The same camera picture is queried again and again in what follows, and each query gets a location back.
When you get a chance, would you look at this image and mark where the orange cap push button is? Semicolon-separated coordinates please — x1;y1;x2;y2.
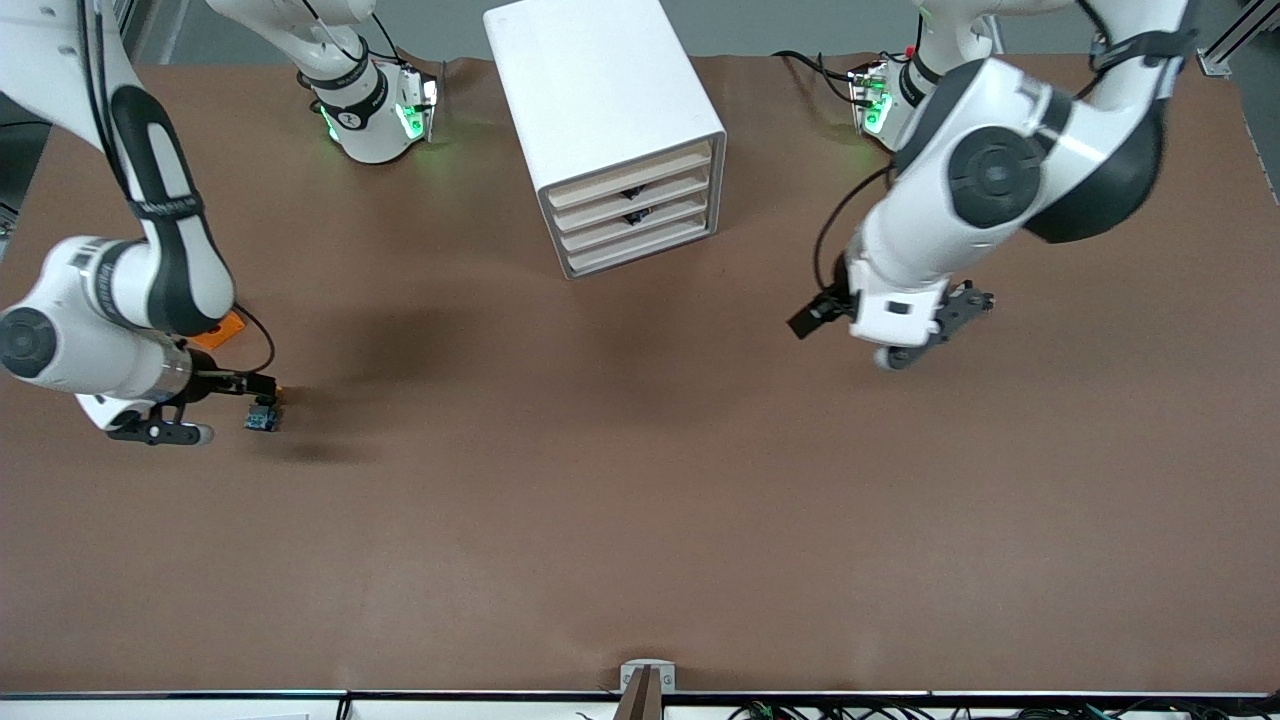
245;385;284;434

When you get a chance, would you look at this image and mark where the white drawer cabinet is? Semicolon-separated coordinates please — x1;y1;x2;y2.
484;0;728;281

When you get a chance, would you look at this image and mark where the orange box with hole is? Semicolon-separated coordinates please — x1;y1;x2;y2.
188;310;247;352

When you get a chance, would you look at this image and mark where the brown paper table cover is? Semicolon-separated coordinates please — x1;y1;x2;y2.
0;52;1280;695

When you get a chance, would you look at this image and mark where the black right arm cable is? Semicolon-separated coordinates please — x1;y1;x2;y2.
225;300;277;379

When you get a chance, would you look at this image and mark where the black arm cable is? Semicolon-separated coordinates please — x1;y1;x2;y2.
225;300;277;379
812;165;896;301

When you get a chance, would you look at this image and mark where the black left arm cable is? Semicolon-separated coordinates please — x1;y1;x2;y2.
812;165;896;301

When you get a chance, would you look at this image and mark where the black base cable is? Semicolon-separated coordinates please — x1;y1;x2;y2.
772;50;863;106

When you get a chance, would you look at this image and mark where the white table edge rail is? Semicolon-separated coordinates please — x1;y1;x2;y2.
0;690;1280;720

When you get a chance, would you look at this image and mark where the aluminium frame profile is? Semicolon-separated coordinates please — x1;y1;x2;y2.
1198;0;1280;77
95;0;151;66

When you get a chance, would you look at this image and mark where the cable bundle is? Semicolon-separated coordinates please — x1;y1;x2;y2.
728;698;1280;720

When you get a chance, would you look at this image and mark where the grey metal bracket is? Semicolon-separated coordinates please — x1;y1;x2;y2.
620;660;677;693

